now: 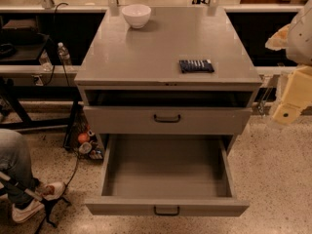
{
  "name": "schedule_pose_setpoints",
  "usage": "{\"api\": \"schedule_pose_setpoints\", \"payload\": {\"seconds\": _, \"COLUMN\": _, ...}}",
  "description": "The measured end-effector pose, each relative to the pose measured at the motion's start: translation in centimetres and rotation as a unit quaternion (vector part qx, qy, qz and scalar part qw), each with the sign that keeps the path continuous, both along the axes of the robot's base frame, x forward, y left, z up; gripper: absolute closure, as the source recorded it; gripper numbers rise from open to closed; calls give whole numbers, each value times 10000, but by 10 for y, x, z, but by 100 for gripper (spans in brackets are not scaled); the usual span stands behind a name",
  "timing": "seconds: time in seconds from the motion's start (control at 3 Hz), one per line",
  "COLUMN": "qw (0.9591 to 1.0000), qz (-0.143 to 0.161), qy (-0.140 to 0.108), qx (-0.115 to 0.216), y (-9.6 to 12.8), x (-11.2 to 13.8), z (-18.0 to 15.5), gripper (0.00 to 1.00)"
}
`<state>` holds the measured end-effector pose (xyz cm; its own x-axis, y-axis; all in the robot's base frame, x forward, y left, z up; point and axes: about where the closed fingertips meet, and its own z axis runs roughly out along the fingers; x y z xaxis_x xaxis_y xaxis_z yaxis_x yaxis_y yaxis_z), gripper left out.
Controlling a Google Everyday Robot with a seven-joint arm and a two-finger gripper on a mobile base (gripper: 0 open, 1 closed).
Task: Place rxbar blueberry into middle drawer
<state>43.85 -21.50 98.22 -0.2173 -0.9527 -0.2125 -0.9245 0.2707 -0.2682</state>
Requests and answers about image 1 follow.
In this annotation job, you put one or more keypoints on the white sneaker front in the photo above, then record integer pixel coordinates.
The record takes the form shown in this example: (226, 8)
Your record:
(51, 191)

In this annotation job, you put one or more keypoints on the clear plastic water bottle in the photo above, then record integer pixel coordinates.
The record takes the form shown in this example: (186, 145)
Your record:
(64, 55)

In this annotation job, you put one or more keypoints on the closed grey upper drawer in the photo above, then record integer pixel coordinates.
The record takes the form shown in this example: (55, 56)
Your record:
(167, 120)

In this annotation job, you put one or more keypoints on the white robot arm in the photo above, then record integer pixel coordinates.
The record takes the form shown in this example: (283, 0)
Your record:
(296, 39)

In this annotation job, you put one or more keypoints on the person leg in jeans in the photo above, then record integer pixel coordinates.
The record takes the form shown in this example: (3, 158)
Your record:
(15, 162)

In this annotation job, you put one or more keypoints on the white sneaker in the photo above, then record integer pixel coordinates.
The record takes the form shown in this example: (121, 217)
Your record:
(51, 191)
(24, 212)

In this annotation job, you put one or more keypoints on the white sneaker rear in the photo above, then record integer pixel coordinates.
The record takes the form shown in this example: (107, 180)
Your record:
(24, 212)

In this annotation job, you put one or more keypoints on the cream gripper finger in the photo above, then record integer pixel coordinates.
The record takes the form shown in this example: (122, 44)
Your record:
(279, 40)
(296, 96)

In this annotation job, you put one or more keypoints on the white ceramic bowl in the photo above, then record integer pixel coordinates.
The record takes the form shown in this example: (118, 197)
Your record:
(137, 15)

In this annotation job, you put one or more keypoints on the grey drawer cabinet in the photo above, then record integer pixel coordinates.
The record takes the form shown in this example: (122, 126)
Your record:
(140, 67)

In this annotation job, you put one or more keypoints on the blue rxbar blueberry bar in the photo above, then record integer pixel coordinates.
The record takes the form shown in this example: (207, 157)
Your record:
(196, 66)

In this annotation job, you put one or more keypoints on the pile of toy objects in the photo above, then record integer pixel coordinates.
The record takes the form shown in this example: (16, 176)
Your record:
(88, 144)

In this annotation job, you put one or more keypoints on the black side table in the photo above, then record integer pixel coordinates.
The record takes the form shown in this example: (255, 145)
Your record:
(31, 69)

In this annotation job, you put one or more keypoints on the open grey lower drawer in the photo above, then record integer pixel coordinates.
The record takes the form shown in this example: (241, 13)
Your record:
(166, 176)

